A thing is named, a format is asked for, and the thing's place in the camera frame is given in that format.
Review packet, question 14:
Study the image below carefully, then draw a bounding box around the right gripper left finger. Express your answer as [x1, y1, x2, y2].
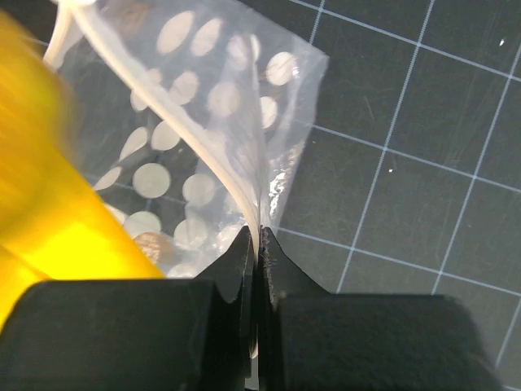
[1, 228, 255, 390]

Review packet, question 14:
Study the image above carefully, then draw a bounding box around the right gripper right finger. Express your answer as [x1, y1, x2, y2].
[256, 227, 501, 390]

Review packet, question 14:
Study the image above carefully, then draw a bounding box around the yellow banana bunch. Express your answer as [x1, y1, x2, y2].
[1, 13, 161, 319]

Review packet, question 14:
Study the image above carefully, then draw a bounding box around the polka dot zip bag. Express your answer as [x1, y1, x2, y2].
[44, 1, 328, 278]

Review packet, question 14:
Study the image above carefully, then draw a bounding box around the black grid mat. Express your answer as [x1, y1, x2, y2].
[0, 0, 521, 380]

